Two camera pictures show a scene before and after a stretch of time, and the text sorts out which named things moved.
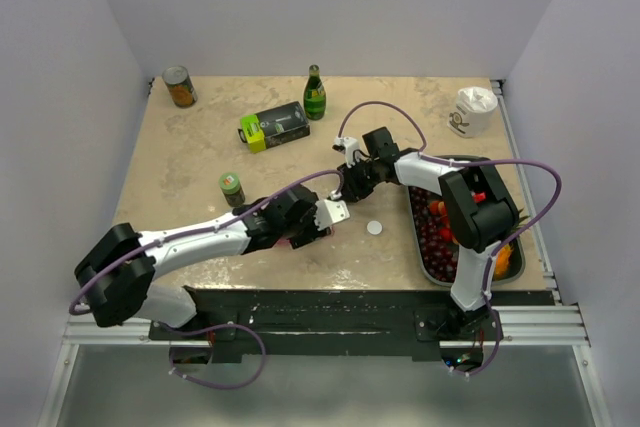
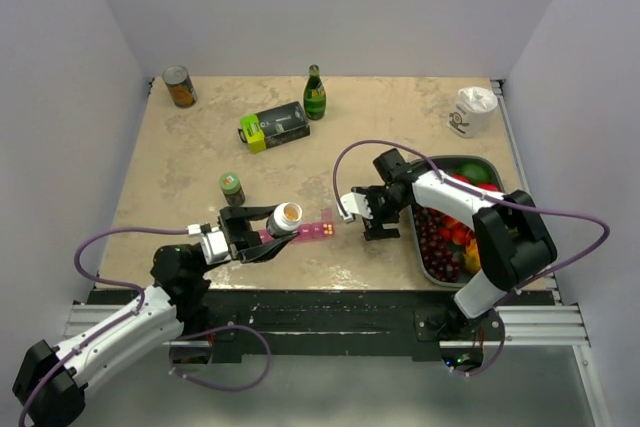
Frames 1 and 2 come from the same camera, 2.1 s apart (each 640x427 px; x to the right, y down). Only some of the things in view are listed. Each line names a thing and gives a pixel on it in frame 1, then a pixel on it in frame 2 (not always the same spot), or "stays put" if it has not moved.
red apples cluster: (438, 208) stays put
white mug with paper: (474, 112) stays put
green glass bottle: (315, 95) stays put
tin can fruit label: (180, 86) stays put
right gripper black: (352, 191) to (374, 228)
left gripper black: (311, 234) to (242, 240)
